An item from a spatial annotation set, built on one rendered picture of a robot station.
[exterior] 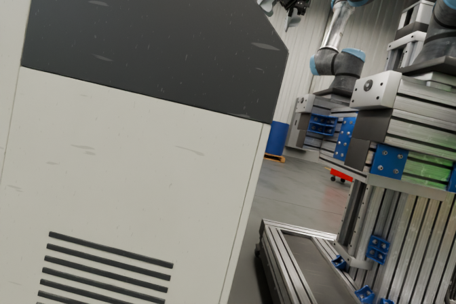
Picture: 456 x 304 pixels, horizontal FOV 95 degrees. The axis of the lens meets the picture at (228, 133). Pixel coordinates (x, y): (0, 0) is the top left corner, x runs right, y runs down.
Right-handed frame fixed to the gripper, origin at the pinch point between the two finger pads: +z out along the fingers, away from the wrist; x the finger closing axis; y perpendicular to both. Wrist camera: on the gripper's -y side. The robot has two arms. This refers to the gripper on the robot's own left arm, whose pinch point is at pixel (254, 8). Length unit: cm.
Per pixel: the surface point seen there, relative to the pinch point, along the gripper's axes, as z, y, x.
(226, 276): 38, 59, -48
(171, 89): 25, 17, -45
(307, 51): -92, -39, 726
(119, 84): 33, 10, -47
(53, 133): 51, 10, -53
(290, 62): -29, -39, 699
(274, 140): 120, 125, 458
